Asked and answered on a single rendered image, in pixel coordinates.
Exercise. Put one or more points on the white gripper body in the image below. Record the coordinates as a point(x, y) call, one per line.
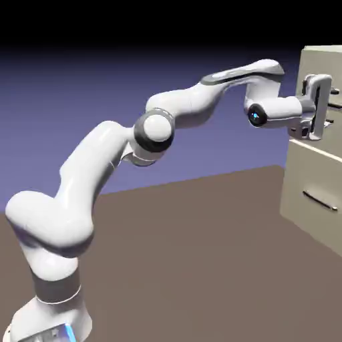
point(323, 107)

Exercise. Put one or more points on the beige drawer front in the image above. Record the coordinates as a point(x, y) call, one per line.
point(302, 173)
point(335, 66)

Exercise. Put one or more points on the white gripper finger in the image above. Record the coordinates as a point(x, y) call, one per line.
point(335, 92)
point(329, 123)

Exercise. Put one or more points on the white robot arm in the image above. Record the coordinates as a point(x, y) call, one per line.
point(112, 149)

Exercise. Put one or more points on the beige cabinet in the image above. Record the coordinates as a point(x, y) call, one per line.
point(304, 171)

